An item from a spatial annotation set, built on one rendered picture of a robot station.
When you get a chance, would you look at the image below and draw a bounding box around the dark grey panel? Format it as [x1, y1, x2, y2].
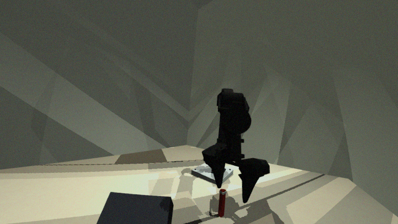
[96, 192, 173, 224]

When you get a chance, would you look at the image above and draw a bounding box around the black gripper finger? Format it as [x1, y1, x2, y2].
[209, 164, 225, 188]
[238, 174, 261, 203]

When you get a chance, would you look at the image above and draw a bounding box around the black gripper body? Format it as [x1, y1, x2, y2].
[220, 135, 270, 177]

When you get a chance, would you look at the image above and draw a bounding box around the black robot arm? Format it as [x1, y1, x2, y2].
[202, 88, 251, 168]

